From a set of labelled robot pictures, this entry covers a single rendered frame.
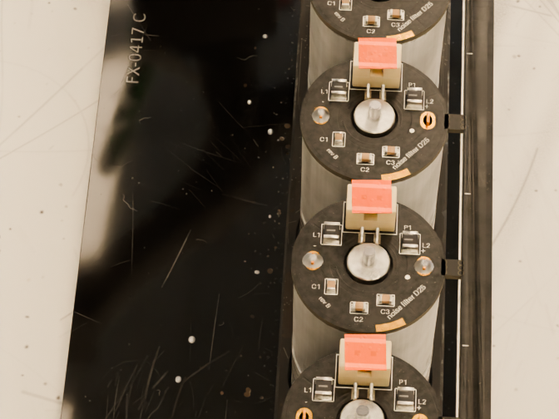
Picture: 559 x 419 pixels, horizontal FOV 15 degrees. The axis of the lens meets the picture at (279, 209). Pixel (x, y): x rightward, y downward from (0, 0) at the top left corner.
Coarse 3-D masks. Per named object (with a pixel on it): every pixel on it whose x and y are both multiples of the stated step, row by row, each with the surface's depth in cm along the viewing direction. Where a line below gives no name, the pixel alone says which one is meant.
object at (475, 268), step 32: (480, 0) 37; (480, 32) 37; (480, 64) 36; (480, 96) 36; (448, 128) 36; (480, 128) 36; (480, 160) 35; (480, 192) 35; (480, 224) 35; (480, 256) 34; (480, 288) 34; (480, 320) 34; (480, 352) 34; (480, 384) 33; (480, 416) 33
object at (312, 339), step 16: (352, 256) 34; (384, 256) 34; (352, 272) 34; (368, 272) 34; (384, 272) 34; (304, 320) 35; (320, 320) 34; (432, 320) 35; (304, 336) 35; (320, 336) 35; (336, 336) 34; (400, 336) 34; (416, 336) 35; (432, 336) 36; (304, 352) 36; (320, 352) 35; (400, 352) 35; (416, 352) 35; (432, 352) 37; (304, 368) 36; (416, 368) 36
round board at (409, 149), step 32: (352, 64) 36; (320, 96) 36; (352, 96) 36; (384, 96) 36; (416, 96) 36; (320, 128) 36; (352, 128) 36; (416, 128) 36; (320, 160) 35; (352, 160) 35; (384, 160) 35; (416, 160) 35
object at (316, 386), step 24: (336, 360) 33; (312, 384) 33; (336, 384) 33; (408, 384) 33; (288, 408) 33; (312, 408) 33; (336, 408) 33; (384, 408) 33; (408, 408) 33; (432, 408) 33
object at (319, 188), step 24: (360, 120) 36; (384, 120) 36; (312, 168) 36; (432, 168) 36; (312, 192) 37; (336, 192) 36; (408, 192) 36; (432, 192) 37; (312, 216) 37; (432, 216) 38
